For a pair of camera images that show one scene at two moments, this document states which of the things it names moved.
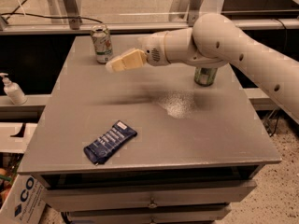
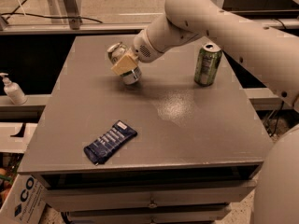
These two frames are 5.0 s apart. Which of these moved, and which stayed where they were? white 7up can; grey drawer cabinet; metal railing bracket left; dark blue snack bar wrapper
Moved: white 7up can
Stayed: grey drawer cabinet; metal railing bracket left; dark blue snack bar wrapper
